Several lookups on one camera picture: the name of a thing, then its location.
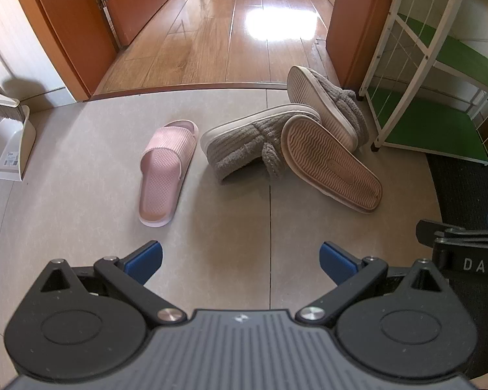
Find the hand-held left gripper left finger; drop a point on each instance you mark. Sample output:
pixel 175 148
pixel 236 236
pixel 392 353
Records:
pixel 144 262

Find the orange wooden door jamb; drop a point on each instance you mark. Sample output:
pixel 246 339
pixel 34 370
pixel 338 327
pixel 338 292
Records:
pixel 61 32
pixel 358 24

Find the white hand broom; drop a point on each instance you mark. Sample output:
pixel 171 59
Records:
pixel 2 103

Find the white dustpan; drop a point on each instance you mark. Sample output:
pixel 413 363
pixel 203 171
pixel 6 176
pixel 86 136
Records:
pixel 12 150

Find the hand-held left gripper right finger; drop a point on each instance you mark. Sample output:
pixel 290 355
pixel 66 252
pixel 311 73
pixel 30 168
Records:
pixel 337 262

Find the pink rubber slipper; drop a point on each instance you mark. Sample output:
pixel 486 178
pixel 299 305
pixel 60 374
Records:
pixel 162 170
pixel 329 162

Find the grey fluffy slipper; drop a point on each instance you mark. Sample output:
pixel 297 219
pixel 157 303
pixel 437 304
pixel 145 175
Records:
pixel 244 142
pixel 333 97

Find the white shoe rack green shelves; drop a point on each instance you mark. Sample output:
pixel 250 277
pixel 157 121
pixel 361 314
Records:
pixel 443 101

